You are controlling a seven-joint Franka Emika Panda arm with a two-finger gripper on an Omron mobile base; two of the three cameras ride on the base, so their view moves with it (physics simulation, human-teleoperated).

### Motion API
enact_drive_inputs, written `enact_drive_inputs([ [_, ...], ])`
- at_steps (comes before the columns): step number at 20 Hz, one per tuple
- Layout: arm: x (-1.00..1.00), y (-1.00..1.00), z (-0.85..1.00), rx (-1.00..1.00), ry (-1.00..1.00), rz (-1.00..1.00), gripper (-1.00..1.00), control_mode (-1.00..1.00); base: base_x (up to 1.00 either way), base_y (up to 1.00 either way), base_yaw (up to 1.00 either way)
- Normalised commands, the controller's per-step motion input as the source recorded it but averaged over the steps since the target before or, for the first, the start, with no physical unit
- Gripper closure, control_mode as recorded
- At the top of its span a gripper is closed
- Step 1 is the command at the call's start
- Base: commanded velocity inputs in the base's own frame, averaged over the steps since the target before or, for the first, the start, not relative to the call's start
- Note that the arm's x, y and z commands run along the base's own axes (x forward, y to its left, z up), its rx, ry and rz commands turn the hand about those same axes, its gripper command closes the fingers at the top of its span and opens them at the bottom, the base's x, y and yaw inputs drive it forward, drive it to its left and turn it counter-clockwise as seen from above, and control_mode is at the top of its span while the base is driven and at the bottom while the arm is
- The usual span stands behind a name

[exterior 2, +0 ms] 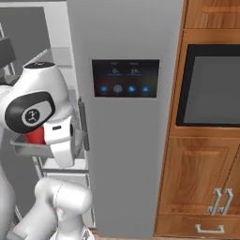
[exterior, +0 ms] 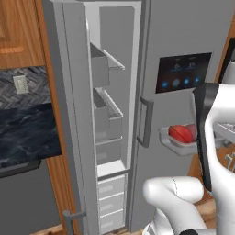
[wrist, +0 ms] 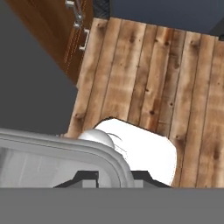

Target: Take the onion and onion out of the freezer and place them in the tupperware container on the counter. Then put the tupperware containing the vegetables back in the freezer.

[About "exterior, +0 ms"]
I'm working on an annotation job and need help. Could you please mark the wooden wall cupboard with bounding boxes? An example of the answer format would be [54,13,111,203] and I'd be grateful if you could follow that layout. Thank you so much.
[0,0,47,70]

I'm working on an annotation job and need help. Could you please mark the wooden side panel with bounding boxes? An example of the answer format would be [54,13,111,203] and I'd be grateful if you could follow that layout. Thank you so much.
[34,0,81,235]

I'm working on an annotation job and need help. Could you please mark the grey dishwasher front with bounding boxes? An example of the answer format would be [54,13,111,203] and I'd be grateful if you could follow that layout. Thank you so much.
[0,159,62,235]

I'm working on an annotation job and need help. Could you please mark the grey tupperware container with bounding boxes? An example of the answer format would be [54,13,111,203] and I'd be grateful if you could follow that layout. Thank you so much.
[158,123,199,157]

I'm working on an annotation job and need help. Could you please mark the grey fridge door with screen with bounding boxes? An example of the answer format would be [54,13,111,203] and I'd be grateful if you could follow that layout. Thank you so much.
[128,0,235,234]

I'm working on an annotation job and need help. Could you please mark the small grey door bin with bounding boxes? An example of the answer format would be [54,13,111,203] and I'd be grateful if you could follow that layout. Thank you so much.
[89,42,110,89]

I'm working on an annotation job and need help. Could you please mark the large grey door bin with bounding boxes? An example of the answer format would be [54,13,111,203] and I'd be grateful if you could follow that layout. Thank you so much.
[93,87,124,145]

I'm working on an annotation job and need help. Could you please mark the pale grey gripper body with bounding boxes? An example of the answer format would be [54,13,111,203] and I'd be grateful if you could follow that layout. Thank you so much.
[213,121,235,145]

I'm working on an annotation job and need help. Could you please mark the grey freezer door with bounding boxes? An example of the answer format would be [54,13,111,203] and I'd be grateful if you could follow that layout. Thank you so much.
[41,0,101,235]

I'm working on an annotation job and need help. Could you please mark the grey fridge door handle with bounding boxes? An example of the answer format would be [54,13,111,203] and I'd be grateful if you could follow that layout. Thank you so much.
[136,95,155,149]

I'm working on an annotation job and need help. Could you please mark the dark dishwasher handle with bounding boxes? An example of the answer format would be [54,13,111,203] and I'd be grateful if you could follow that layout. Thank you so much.
[0,159,42,179]

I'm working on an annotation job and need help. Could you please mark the red onion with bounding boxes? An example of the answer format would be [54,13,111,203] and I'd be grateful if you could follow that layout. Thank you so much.
[168,124,195,145]
[185,123,198,142]

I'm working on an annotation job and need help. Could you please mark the grey fridge freezer compartment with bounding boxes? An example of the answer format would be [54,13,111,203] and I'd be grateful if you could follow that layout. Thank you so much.
[84,0,143,235]

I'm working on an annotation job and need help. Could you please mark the white freezer drawer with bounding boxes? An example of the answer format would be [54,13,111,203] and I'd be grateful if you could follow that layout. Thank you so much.
[98,192,126,217]
[99,208,126,235]
[97,173,127,200]

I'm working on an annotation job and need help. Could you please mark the white wall outlet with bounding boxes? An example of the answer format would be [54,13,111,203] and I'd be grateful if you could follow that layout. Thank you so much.
[12,74,30,95]

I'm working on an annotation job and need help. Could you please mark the grey freezer door handle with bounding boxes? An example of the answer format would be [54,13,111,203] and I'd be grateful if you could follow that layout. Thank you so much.
[62,209,87,235]

